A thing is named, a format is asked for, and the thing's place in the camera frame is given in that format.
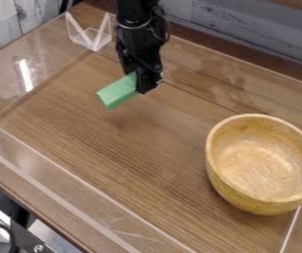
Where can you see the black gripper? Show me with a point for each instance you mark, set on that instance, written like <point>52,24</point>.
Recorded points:
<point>139,43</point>

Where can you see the green rectangular block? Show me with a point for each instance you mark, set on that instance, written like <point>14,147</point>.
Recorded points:
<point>119,92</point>

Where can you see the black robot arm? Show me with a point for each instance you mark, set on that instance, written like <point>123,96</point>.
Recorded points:
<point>136,11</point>

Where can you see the light wooden bowl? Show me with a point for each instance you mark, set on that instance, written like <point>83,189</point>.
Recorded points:
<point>254,163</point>

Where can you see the clear acrylic corner bracket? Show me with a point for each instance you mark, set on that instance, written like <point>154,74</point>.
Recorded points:
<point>94,39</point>

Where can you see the clear acrylic front wall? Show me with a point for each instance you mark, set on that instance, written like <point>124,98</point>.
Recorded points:
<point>86,215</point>

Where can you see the black metal bracket with bolt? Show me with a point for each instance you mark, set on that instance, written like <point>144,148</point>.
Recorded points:
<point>28,243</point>

